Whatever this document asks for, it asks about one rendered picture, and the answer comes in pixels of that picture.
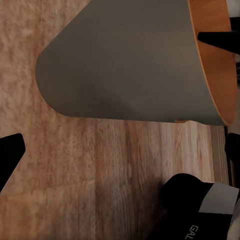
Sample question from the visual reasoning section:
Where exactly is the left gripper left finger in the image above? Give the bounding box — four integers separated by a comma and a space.
0, 133, 26, 192

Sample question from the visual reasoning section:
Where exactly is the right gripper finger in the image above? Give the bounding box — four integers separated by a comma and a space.
230, 17, 240, 32
197, 31, 240, 54

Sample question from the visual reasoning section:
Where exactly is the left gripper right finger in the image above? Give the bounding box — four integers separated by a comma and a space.
225, 133, 240, 172

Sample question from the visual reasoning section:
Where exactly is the trash can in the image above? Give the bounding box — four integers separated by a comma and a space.
35, 0, 238, 127

